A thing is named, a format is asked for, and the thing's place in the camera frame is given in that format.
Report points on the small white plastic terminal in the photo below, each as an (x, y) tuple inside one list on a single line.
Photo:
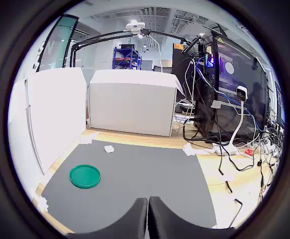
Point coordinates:
[(108, 149)]

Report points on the round green lid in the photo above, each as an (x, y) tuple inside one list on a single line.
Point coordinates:
[(85, 177)]

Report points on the dark grey mat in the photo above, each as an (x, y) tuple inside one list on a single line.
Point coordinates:
[(135, 169)]

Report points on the white tape piece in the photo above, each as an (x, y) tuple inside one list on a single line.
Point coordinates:
[(229, 177), (42, 203), (189, 150), (87, 140)]

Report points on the white power strip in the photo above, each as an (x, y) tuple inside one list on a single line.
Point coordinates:
[(228, 150)]

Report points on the small red tag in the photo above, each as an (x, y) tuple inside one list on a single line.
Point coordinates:
[(249, 151)]

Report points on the black glass computer tower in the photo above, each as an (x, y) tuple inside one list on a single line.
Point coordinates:
[(234, 119)]

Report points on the blue shelf rack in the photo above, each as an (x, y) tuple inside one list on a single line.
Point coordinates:
[(126, 58)]

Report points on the teal glass banner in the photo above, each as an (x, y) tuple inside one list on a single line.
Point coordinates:
[(60, 39)]

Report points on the white camera on stand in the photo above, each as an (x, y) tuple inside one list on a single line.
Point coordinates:
[(241, 90)]

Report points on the white overhead camera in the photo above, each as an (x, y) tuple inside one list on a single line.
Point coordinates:
[(135, 25)]

